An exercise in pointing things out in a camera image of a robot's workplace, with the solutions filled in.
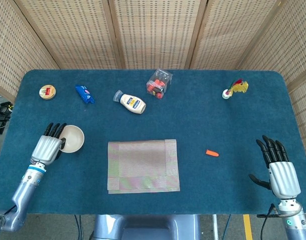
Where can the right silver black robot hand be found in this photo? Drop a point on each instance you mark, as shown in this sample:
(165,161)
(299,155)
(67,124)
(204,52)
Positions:
(284,177)

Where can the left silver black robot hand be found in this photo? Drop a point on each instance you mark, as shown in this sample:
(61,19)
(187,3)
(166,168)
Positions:
(46,150)

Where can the white ceramic bowl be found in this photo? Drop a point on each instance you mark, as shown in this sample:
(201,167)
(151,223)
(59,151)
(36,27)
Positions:
(74,140)

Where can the grey-brown woven placemat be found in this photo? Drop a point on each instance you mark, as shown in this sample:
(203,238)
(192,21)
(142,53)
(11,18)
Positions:
(143,166)

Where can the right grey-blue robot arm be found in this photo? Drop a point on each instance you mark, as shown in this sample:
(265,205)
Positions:
(295,225)

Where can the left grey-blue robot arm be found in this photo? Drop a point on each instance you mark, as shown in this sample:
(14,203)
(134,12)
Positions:
(24,192)

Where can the round yellow tin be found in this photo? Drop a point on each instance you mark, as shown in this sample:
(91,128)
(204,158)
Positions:
(47,92)

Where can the blue snack packet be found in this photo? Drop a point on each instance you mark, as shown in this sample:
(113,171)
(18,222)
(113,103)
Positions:
(84,94)

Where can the orange rubber finger cot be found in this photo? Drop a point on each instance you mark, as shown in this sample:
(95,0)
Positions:
(212,153)

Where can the blue table cloth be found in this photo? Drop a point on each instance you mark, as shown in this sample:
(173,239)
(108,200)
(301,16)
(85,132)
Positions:
(218,125)

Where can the metal table leg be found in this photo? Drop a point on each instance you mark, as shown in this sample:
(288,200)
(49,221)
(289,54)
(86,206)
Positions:
(215,227)

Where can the mayonnaise squeeze bottle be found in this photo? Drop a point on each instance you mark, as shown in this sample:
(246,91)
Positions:
(131,103)

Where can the colourful feather shuttlecock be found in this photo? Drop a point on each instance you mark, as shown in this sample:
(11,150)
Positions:
(239,86)

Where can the grey-blue robot torso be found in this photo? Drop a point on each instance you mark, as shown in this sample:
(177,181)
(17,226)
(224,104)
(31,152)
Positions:
(145,227)

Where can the clear box with orange pieces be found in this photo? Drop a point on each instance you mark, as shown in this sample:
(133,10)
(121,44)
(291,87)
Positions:
(158,83)

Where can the woven wooden folding screen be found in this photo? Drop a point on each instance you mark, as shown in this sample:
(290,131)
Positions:
(155,32)

